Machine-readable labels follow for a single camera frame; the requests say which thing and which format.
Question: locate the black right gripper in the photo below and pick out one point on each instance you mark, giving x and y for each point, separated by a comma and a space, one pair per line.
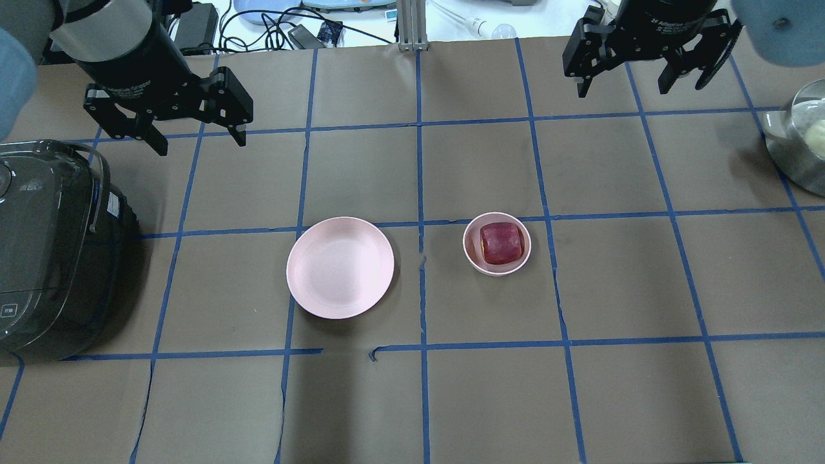
664, 22

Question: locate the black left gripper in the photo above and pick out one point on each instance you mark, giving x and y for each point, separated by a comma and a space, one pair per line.
134, 66

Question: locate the red apple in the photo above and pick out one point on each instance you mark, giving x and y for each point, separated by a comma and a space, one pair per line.
501, 243

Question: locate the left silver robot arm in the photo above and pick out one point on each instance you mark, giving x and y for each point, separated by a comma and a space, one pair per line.
82, 29

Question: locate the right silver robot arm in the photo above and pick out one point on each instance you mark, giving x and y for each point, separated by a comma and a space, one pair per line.
784, 33

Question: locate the blue plate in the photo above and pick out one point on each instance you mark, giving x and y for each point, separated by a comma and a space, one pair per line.
253, 12

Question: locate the pink plate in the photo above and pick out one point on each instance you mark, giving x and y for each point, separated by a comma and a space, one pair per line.
340, 267

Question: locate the pink bowl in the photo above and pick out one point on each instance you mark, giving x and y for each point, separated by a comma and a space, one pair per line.
471, 245

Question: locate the black power adapter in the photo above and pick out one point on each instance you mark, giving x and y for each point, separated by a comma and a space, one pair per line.
195, 31

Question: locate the glass steamer pot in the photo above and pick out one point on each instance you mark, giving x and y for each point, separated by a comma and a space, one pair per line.
784, 137

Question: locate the dark grey rice cooker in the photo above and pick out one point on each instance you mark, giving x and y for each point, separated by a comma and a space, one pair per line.
64, 224

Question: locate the white steamed bun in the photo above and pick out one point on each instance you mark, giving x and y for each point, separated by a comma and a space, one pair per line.
814, 138

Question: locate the aluminium frame post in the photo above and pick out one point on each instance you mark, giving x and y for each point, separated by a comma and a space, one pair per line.
410, 25

